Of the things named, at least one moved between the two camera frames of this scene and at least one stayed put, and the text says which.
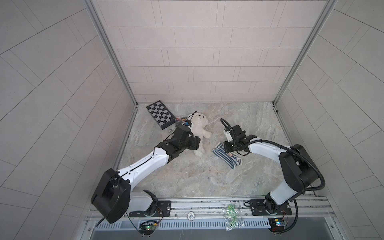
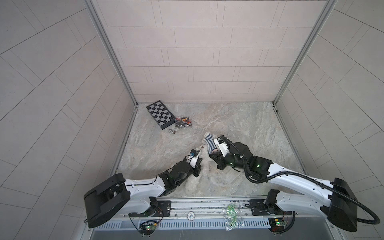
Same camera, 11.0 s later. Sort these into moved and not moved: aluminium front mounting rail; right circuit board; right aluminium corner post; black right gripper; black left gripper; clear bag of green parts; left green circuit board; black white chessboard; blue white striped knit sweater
Moved: blue white striped knit sweater; black right gripper; black left gripper
Not moved: left green circuit board; right circuit board; right aluminium corner post; black white chessboard; clear bag of green parts; aluminium front mounting rail
